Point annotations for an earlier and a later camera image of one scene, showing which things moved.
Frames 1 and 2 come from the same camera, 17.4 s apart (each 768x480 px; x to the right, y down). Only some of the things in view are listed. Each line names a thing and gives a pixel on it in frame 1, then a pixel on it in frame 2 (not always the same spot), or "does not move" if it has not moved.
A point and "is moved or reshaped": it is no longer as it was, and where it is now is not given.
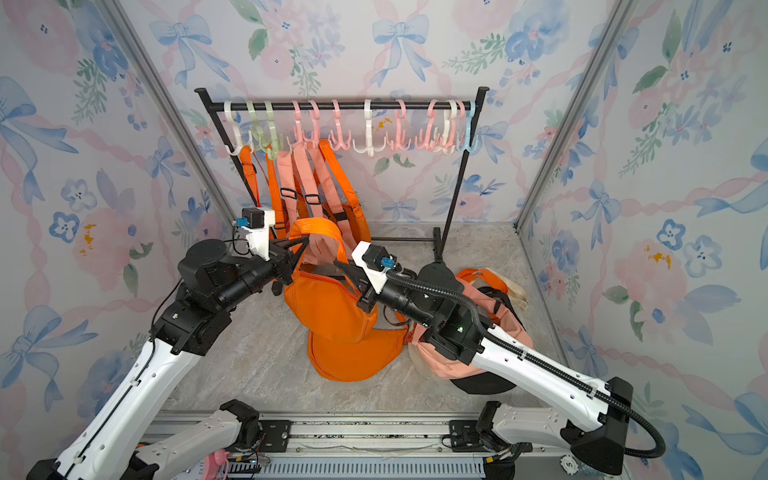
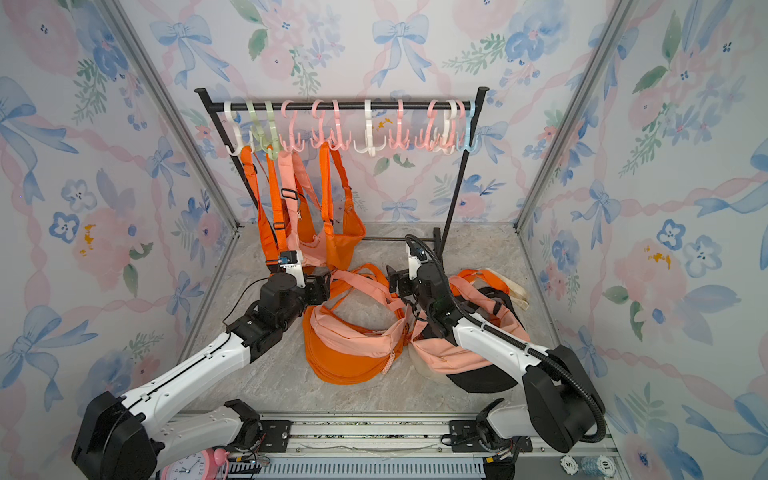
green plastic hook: [265, 135] does not move
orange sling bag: [324, 301] is moved or reshaped
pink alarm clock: [212, 462] does not move
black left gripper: [283, 261] → [318, 288]
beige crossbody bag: [517, 297] does not move
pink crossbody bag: [495, 313] does not move
